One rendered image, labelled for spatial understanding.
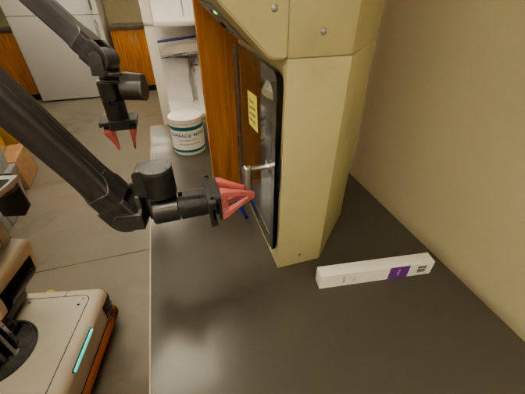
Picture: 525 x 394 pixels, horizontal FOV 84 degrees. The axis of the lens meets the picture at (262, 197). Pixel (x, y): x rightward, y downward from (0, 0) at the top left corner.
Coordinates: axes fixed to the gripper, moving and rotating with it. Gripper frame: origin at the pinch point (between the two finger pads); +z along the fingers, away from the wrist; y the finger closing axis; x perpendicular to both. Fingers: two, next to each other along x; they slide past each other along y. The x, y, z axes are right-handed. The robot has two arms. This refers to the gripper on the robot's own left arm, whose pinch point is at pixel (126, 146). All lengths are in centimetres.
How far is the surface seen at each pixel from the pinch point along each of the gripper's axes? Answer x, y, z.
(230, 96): -9.2, 31.6, -15.1
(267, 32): -46, 30, -35
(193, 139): 18.4, 20.9, 8.9
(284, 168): -46, 34, -13
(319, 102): -46, 40, -24
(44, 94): 441, -170, 98
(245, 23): -46, 27, -36
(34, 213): 138, -107, 110
